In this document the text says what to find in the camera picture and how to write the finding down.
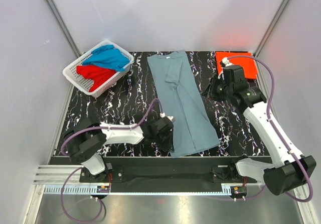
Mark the red t shirt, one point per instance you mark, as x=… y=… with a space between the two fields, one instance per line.
x=97 y=74

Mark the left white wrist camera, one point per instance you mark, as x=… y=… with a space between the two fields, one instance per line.
x=171 y=118

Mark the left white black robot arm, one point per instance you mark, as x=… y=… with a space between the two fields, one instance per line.
x=81 y=143

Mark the grey blue t shirt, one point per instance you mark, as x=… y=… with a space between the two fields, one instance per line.
x=179 y=95

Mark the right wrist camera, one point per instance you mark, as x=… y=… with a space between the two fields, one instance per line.
x=224 y=63

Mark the black marble pattern mat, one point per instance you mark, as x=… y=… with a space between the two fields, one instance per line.
x=128 y=100

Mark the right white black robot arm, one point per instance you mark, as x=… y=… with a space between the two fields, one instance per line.
x=289 y=167

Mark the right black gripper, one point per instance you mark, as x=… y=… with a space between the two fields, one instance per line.
x=209 y=92

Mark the aluminium frame rail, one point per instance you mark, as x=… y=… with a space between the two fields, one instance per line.
x=70 y=180

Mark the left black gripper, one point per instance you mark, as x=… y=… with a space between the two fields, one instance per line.
x=168 y=146

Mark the white plastic laundry basket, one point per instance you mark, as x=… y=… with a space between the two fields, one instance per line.
x=83 y=84

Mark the folded orange t shirt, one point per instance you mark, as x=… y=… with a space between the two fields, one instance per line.
x=248 y=64

